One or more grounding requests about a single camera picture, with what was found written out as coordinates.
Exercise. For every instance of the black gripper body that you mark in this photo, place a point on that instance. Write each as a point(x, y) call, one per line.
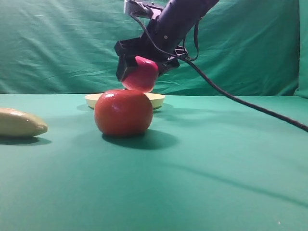
point(154, 44)

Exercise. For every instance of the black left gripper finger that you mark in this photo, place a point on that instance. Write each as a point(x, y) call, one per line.
point(126, 65)

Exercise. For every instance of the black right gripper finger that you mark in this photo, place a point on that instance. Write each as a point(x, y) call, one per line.
point(165, 67)

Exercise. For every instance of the red apple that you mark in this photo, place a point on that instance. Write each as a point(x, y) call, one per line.
point(144, 77)

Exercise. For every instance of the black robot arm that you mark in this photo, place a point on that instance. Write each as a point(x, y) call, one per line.
point(176, 13)

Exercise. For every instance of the yellow oval plate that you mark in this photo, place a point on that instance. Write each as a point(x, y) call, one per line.
point(156, 99)

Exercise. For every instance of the orange fruit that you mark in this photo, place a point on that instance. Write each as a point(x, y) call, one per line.
point(123, 113)

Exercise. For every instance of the yellow banana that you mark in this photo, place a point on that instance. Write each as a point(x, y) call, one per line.
point(16, 123)

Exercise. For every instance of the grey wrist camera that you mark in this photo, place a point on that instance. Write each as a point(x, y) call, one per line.
point(138, 8)

